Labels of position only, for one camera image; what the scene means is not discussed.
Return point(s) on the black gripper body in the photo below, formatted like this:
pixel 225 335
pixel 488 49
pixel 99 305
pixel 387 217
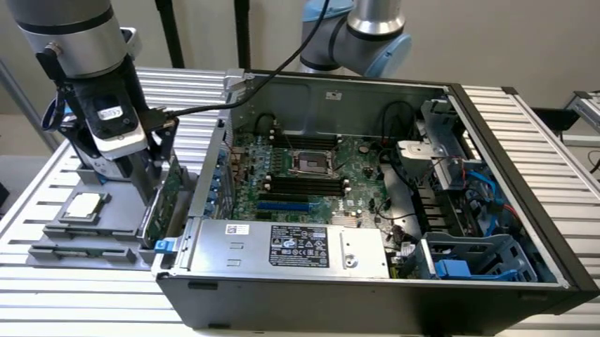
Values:
pixel 113 105

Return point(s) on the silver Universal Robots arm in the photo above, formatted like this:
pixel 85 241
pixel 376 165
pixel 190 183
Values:
pixel 70 42

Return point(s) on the green gpu card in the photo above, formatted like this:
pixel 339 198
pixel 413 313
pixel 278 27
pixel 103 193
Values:
pixel 163 200

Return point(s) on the black RAM slot bank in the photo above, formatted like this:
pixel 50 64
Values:
pixel 305 141
pixel 306 186

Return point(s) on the blue expansion slot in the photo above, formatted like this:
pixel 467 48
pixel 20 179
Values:
pixel 284 207

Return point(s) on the black expansion slot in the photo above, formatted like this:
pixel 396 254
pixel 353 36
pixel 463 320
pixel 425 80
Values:
pixel 281 215

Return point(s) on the silver CPU chip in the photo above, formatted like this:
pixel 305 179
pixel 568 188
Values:
pixel 86 206

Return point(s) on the grey parts rack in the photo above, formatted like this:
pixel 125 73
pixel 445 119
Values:
pixel 117 210

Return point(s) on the green RAM stick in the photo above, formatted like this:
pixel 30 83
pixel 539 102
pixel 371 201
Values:
pixel 89 231

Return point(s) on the black stand pole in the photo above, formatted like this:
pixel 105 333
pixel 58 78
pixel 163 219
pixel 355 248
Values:
pixel 171 31
pixel 242 31

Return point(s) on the blue case latch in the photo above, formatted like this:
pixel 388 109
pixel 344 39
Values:
pixel 163 246

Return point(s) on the CPU socket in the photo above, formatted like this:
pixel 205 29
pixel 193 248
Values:
pixel 313 162

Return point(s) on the silver power supply unit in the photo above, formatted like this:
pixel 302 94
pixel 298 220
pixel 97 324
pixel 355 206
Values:
pixel 281 245

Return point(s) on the green motherboard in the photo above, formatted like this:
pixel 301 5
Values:
pixel 365 182

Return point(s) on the silver chipset heatsink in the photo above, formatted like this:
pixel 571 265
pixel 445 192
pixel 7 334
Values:
pixel 347 221

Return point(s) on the black open PC case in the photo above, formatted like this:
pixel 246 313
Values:
pixel 328 302

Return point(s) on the metal disk bay cage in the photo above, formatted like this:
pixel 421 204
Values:
pixel 440 147

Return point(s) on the blue drive cage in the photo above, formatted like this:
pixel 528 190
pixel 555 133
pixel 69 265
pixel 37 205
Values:
pixel 473 256

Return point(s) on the aluminium side table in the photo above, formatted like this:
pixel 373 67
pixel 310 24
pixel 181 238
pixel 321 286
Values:
pixel 583 112

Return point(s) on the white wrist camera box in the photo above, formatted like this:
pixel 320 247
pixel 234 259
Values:
pixel 119 145

